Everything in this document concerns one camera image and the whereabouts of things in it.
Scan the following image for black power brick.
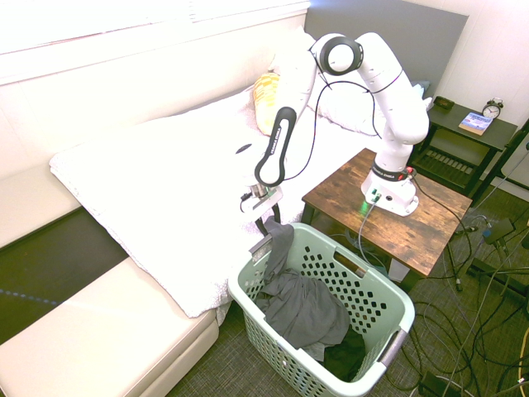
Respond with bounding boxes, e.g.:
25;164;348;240
417;371;456;397

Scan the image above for beige bed frame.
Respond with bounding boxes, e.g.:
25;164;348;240
0;163;221;397

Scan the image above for large white pillow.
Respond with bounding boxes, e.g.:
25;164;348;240
305;80;388;136

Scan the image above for grey headboard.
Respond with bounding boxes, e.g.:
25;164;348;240
304;6;470;100

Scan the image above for rustic wooden side table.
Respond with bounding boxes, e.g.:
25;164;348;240
301;147;474;293

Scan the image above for yellow floor cable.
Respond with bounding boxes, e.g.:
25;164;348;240
517;330;529;397

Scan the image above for black garment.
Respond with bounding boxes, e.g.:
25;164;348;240
322;326;367;383

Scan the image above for white quilted bed blanket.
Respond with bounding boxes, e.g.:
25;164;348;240
49;88;385;319

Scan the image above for yellow patterned bolster pillow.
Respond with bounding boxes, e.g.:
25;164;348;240
252;72;283;135

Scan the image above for blue paperback book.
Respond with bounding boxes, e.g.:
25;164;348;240
457;111;495;136

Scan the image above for black base cable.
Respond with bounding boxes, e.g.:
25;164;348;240
407;165;473;293

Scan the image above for white window blinds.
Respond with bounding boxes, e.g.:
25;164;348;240
0;0;312;55

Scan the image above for black power adapter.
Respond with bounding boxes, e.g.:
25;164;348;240
482;218;517;246

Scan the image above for black camera stand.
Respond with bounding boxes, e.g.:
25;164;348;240
465;123;529;299

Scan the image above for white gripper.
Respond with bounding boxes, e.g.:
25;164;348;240
240;186;284;237

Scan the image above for black twin-bell alarm clock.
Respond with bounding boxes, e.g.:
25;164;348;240
481;97;506;122

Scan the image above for black bed base panel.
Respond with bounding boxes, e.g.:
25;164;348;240
0;206;130;345

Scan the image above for black nightstand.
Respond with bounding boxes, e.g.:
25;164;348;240
411;101;520;200

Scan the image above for dark grey shirt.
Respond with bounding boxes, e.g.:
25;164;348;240
255;218;351;351

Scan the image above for pale green laundry basket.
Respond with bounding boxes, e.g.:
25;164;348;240
226;222;416;397

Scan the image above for grey base cable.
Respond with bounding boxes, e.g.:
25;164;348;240
357;197;390;275

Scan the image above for tangled black floor cables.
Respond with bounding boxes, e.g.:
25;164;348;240
388;231;529;397

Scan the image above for white plain pillow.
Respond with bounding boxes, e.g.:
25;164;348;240
268;26;322;84

